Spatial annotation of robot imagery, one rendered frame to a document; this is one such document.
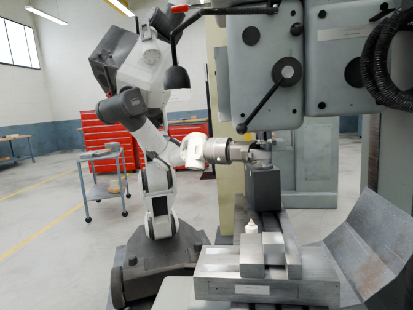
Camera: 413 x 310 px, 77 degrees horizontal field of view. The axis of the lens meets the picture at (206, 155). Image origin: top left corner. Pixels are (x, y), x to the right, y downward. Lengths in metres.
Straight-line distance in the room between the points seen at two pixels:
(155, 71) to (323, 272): 0.85
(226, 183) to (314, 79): 2.05
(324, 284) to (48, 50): 12.09
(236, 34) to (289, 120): 0.25
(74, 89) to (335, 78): 11.25
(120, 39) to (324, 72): 0.79
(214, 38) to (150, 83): 1.62
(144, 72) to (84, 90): 10.42
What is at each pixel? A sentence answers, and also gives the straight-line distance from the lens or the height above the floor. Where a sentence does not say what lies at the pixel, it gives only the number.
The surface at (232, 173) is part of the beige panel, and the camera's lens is 2.61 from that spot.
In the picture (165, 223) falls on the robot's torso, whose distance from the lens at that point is 1.58.
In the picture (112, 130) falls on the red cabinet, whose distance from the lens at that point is 6.02.
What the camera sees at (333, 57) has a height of 1.48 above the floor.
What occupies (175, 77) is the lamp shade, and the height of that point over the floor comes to 1.47.
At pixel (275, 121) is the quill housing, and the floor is 1.34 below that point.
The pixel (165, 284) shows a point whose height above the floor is 0.70.
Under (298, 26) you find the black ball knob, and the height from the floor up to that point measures 1.55.
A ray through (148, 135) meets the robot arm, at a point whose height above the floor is 1.29.
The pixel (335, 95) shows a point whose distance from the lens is 0.71.
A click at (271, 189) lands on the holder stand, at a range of 1.19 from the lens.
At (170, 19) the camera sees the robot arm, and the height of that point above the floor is 1.76.
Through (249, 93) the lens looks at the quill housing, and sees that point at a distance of 0.69.
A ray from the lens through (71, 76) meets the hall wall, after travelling 11.75.
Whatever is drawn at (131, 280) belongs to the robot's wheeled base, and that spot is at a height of 0.57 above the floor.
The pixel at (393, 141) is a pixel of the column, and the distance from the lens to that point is 0.93.
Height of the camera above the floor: 1.40
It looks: 11 degrees down
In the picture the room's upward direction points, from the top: 5 degrees counter-clockwise
